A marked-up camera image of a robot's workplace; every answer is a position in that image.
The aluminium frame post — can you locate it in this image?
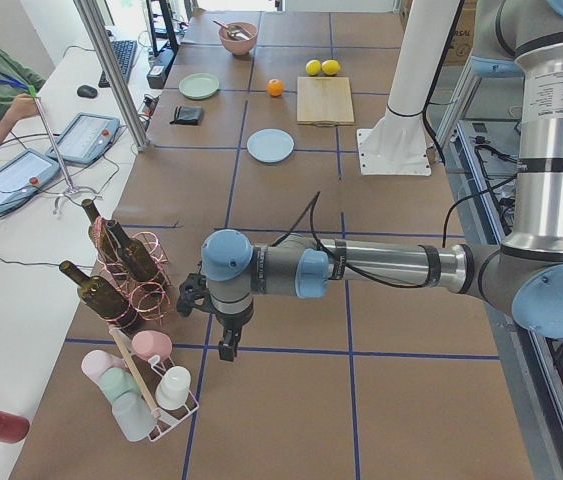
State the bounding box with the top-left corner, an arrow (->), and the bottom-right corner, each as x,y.
73,0 -> 149,152

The yellow lemon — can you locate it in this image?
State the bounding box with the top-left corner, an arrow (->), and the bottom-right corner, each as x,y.
305,59 -> 322,76
321,59 -> 341,76

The upper yellow lemon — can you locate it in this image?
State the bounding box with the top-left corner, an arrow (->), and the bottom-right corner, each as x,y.
321,59 -> 341,76

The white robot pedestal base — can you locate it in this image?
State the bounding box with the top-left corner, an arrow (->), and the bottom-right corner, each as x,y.
357,0 -> 462,176

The light pink cup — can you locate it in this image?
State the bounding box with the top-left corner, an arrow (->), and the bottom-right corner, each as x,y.
81,350 -> 126,385

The lower dark wine bottle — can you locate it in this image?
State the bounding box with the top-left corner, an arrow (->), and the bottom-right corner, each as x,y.
59,260 -> 145,335

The pale grey cup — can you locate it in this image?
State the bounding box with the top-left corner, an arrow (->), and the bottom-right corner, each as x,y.
112,392 -> 156,442

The metal scoop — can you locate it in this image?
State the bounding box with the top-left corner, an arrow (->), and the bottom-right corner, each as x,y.
214,20 -> 252,40

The white wire cup rack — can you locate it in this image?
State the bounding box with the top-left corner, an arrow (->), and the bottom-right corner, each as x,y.
119,329 -> 199,442

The lower yellow lemon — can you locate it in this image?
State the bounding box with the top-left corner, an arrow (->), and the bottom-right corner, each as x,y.
305,59 -> 322,76

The dark wine bottle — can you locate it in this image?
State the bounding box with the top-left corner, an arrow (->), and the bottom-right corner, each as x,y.
106,220 -> 167,291
59,260 -> 145,335
81,199 -> 124,274

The metal stand rod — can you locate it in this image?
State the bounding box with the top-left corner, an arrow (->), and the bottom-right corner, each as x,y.
27,85 -> 97,215

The near teach pendant tablet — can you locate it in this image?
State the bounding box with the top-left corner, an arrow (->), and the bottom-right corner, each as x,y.
0,149 -> 60,213

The far teach pendant tablet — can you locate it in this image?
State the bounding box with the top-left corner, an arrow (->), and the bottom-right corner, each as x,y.
56,112 -> 120,165

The upper dark wine bottle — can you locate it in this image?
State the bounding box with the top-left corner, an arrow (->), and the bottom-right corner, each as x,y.
106,220 -> 167,291

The wooden rack handle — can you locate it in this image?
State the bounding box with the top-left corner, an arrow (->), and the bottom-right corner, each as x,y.
109,328 -> 160,419

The white cup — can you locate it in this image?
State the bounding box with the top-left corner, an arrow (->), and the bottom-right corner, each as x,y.
155,366 -> 191,410

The black keyboard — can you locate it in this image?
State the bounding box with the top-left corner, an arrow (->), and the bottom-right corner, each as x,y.
110,40 -> 138,83

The orange mandarin fruit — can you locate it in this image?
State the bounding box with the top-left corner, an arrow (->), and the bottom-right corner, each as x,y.
266,78 -> 285,98

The teach pendant tablet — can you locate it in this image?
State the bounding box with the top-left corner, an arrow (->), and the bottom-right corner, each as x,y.
0,149 -> 60,213
56,112 -> 120,165

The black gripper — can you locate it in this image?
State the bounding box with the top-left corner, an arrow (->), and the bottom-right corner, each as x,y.
176,273 -> 254,361

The pale green plate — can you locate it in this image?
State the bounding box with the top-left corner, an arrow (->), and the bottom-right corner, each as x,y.
178,73 -> 220,100

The pink bowl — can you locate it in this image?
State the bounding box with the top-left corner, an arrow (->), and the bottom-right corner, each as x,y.
216,21 -> 258,56

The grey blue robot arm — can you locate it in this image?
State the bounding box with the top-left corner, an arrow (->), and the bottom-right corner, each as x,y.
176,1 -> 563,361

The pale blue plate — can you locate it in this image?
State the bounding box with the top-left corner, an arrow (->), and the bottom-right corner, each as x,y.
246,129 -> 295,164

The copper wire bottle rack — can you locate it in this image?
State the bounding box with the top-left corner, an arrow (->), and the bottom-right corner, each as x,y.
88,215 -> 173,326

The mint green cup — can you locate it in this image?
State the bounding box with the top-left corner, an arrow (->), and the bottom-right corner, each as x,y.
97,367 -> 140,404

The folded grey cloth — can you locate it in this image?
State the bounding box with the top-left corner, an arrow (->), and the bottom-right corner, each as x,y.
169,105 -> 204,126

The bamboo cutting board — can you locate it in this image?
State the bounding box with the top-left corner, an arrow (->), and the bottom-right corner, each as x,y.
297,77 -> 355,125

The black computer mouse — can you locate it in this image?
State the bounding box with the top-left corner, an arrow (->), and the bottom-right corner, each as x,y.
76,84 -> 98,99

